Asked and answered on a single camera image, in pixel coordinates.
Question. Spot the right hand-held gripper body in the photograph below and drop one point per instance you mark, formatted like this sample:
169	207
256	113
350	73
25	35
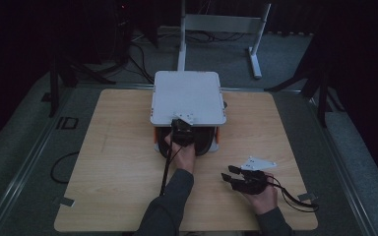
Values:
251	182

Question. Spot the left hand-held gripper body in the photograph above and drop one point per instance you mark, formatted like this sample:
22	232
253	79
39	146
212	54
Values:
182	132

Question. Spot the white two-tier shoe rack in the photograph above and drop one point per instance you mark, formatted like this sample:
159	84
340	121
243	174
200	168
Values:
187	95

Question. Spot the person's right hand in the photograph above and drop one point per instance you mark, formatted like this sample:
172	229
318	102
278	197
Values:
265	200

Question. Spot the person's left hand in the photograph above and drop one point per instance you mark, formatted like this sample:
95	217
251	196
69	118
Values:
185	159

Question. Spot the black tripod stand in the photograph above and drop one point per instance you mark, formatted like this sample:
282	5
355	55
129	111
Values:
323	101
54	91

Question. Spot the white metal stand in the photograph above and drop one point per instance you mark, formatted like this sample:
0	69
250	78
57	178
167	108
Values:
221	23

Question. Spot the dark computer tower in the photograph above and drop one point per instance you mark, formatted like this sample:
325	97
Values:
121	29

